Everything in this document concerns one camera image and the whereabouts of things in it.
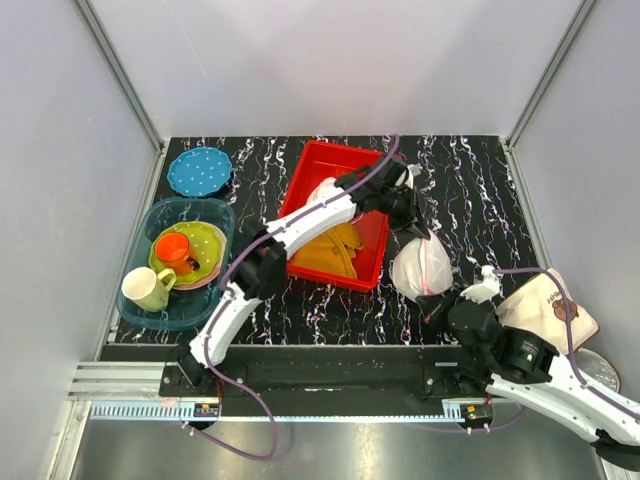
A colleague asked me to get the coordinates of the mustard yellow garment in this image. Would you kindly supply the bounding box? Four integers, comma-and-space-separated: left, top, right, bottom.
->
291, 223, 363, 279

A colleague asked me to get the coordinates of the silver round coaster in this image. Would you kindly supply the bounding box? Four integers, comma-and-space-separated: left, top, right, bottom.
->
575, 348, 621, 392

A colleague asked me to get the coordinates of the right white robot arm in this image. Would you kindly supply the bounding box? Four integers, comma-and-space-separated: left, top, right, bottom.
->
417, 290, 639, 472

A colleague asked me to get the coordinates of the beige bear pouch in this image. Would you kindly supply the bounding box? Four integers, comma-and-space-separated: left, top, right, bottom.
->
496, 268, 599, 355

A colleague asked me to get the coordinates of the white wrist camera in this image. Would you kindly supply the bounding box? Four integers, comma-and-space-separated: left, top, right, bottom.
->
460, 265, 501, 304
402, 164, 421, 189

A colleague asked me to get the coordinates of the clear blue plastic tub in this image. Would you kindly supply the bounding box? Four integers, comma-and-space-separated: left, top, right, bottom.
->
116, 197, 236, 331

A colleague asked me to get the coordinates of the red plastic bin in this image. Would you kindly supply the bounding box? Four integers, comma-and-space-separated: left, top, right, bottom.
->
279, 140, 390, 292

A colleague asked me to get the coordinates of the pink plate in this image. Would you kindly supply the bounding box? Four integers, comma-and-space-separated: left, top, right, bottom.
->
174, 233, 226, 290

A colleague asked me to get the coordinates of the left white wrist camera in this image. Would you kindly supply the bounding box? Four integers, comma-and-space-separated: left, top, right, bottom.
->
402, 164, 421, 189

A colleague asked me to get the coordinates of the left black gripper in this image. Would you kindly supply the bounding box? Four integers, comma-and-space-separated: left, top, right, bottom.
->
375, 184, 429, 239

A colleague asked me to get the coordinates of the cream yellow mug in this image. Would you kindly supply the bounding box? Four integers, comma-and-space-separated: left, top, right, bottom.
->
121, 267, 177, 312

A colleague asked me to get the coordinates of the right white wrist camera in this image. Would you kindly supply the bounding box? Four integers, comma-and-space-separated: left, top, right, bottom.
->
460, 265, 501, 304

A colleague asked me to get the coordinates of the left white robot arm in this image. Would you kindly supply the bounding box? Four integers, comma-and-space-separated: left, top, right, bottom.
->
176, 155, 430, 396

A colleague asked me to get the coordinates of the white pink bra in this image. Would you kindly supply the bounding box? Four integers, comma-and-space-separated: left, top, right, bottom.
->
306, 177, 341, 204

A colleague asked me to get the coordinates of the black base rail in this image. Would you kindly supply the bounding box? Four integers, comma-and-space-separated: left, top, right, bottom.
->
159, 345, 487, 421

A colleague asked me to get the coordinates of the white pink mesh laundry bag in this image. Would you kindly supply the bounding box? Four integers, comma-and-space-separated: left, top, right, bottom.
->
390, 231, 453, 302

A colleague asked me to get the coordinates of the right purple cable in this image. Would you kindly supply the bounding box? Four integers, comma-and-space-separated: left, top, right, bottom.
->
409, 267, 640, 434

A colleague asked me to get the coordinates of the blue polka dot plate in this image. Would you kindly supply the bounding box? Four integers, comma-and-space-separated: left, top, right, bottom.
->
167, 147, 233, 198

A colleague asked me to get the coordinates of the orange cup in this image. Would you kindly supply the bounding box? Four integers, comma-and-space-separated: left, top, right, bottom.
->
153, 232, 200, 276

